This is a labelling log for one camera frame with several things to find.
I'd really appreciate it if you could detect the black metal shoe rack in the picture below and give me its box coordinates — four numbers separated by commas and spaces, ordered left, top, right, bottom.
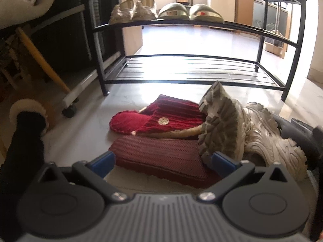
88, 0, 307, 102

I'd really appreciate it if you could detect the red knit slipper with button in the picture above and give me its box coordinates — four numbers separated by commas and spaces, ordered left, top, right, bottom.
109, 94, 207, 140

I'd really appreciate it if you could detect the wooden cabinet with glass doors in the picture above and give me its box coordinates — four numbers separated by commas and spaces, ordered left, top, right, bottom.
235, 0, 289, 59

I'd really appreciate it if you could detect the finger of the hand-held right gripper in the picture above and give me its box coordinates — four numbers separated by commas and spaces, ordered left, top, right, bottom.
274, 115, 297, 140

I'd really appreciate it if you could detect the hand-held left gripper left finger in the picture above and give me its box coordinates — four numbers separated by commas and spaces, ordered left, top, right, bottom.
38, 151, 128, 206

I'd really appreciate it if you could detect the yellow wooden chair leg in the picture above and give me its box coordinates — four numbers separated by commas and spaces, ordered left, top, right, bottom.
16, 28, 71, 95

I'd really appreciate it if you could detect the brown fur-lined slipper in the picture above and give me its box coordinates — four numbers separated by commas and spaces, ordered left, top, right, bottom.
9, 99, 55, 135

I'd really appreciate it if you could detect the beige chunky sneaker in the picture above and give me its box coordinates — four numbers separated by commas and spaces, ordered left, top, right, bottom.
242, 102, 308, 182
198, 81, 246, 162

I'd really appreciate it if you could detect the beige fuzzy slipper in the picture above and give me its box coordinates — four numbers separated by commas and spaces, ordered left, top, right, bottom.
132, 0, 158, 21
109, 0, 138, 25

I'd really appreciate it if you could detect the white rolling cart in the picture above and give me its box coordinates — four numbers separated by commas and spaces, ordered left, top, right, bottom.
25, 0, 124, 118

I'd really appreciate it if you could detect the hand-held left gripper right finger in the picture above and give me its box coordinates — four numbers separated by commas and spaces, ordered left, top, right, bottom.
197, 152, 290, 206

